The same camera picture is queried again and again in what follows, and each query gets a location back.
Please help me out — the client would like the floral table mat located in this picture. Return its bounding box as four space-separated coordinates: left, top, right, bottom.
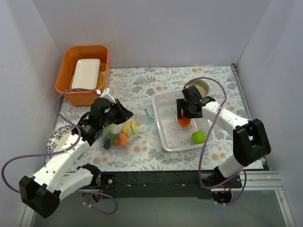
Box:
46 65 263 171

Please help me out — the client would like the yellow container in bin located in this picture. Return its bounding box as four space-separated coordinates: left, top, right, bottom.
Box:
69 70 104 91

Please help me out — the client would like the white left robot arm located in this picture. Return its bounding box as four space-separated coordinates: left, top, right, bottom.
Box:
19 97 133 218

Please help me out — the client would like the yellow pear toy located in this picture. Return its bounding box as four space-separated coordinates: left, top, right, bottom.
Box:
122 120 137 136

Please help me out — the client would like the black base bar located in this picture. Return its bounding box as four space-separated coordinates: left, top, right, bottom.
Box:
99 169 270 199

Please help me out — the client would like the orange plastic bin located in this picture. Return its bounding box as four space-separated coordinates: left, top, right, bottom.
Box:
55 45 110 106

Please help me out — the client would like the green fruit toy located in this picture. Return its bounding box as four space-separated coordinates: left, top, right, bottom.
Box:
191 131 205 144

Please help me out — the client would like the white plastic basket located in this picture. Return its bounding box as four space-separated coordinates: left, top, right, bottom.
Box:
152 89 212 152

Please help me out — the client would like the beige ceramic bowl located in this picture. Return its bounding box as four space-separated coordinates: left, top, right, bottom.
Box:
187 79 210 97

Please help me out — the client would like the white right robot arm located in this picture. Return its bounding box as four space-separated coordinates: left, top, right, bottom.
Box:
177 86 271 189

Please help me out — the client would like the white rectangular plate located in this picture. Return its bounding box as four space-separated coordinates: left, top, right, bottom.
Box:
71 59 100 90

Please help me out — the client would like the peach toy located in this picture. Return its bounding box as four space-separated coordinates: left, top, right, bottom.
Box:
115 133 129 148

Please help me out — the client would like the dark grape bunch toy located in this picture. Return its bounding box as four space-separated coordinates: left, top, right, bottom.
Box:
103 137 114 150

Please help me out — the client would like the blue patterned plate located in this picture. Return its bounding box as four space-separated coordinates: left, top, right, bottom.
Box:
47 125 74 153

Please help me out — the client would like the white radish toy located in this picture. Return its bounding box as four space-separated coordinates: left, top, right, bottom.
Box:
111 124 122 135

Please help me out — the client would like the orange fruit toy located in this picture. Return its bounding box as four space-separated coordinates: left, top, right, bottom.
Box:
178 118 191 126

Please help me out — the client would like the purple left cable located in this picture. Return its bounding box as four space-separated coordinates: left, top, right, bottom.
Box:
1 87 118 216

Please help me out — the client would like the clear zip top bag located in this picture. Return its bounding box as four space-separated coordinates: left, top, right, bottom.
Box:
98 107 152 151

